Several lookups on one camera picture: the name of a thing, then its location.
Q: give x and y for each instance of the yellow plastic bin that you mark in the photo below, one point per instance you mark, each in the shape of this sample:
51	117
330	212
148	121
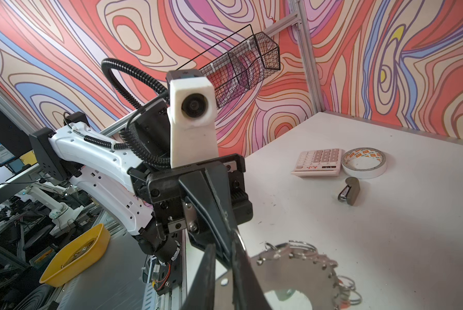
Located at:
76	256

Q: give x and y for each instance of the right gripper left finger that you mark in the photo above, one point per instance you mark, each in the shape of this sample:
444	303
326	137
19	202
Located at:
202	292

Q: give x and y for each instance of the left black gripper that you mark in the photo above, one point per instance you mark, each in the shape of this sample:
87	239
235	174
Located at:
208	198

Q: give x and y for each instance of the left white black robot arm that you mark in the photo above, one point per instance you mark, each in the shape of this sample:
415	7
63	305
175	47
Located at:
99	165

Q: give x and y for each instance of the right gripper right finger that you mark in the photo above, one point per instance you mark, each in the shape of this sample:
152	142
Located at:
247	292

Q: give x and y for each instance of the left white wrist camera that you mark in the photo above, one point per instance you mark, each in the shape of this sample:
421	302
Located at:
192	113

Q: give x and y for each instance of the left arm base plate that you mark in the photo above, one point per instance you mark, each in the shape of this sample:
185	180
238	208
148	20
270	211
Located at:
163	269

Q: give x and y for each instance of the small grey stapler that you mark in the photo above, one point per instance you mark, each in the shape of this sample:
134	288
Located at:
350	192

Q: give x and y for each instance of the metal disc key ring holder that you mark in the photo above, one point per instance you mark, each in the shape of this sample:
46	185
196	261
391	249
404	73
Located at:
294	269

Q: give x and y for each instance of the black wire basket left wall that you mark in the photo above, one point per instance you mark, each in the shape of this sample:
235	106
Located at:
242	67

